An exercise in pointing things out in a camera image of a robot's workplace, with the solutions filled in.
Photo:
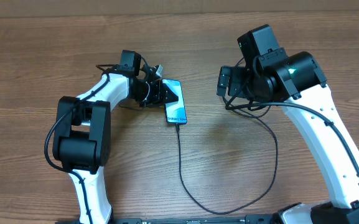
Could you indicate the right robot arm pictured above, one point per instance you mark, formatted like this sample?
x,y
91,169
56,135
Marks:
x,y
298,85

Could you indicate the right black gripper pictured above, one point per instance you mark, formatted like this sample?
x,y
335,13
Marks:
x,y
239,78

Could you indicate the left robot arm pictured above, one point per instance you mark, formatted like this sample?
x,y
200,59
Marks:
x,y
79,141

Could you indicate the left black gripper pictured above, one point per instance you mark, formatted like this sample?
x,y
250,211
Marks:
x,y
159,96

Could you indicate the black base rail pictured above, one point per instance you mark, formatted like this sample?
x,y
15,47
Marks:
x,y
247,219

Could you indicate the blue Galaxy smartphone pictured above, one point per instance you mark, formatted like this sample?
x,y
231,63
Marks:
x,y
175,112

